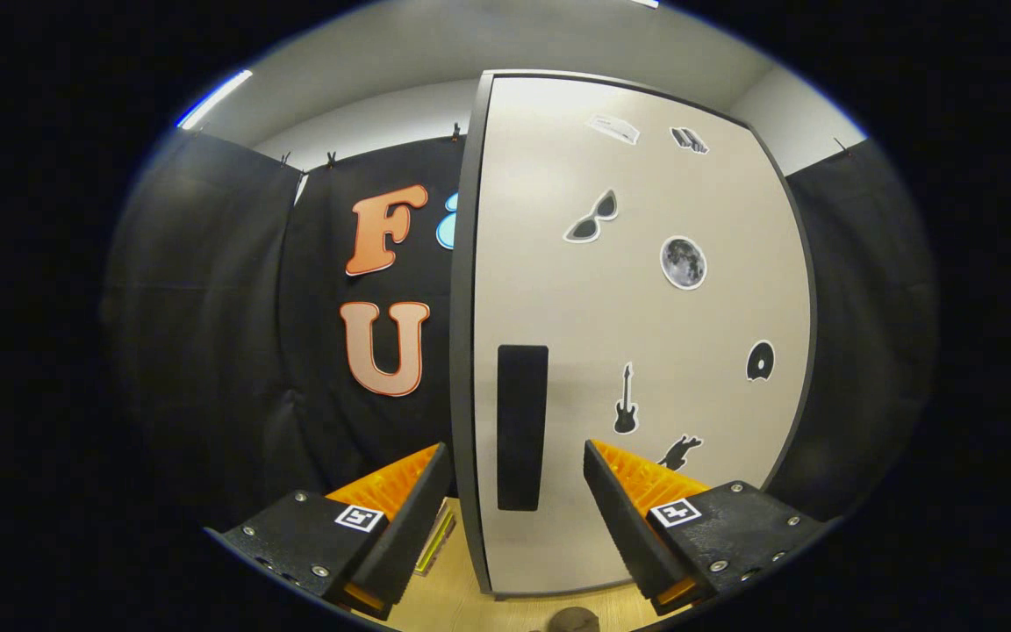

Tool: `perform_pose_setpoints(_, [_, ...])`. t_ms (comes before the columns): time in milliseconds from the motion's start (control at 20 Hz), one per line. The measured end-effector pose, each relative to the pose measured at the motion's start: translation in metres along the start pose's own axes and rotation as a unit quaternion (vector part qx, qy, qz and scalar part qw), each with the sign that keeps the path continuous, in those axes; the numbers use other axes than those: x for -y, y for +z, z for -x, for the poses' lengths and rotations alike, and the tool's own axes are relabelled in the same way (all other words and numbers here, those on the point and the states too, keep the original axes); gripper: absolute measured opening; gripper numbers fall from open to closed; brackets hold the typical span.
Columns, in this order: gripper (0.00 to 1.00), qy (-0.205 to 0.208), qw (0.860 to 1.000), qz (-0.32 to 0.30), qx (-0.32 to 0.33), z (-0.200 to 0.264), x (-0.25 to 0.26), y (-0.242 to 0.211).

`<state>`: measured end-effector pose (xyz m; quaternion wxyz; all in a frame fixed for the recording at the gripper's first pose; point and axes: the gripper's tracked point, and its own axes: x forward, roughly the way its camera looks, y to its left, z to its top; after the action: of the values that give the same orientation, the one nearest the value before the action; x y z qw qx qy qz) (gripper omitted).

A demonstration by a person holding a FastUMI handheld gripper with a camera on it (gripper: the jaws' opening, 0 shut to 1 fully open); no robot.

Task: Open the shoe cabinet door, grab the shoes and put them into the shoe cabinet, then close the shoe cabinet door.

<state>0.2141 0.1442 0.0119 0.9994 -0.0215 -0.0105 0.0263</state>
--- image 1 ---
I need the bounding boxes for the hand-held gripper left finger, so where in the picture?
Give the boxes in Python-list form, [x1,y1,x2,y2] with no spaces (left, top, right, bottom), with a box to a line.
[204,442,454,621]

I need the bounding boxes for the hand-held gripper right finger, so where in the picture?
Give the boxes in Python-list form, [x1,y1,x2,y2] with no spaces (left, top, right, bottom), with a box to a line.
[583,439,827,613]

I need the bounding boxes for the brown fuzzy shoe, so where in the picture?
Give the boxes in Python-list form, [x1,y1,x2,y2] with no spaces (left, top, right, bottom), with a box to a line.
[549,607,601,632]

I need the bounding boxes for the dark grey shoe cabinet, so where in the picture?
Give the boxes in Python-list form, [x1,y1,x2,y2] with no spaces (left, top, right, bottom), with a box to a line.
[449,68,820,600]

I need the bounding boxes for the white shoe cabinet door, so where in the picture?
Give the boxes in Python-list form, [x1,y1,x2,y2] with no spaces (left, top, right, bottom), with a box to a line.
[473,75,814,598]

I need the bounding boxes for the stack of books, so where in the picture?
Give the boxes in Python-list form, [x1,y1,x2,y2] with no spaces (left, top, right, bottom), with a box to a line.
[413,499,458,578]

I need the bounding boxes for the black backdrop cloth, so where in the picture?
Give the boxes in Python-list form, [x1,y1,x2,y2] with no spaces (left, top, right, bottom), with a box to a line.
[102,127,938,528]

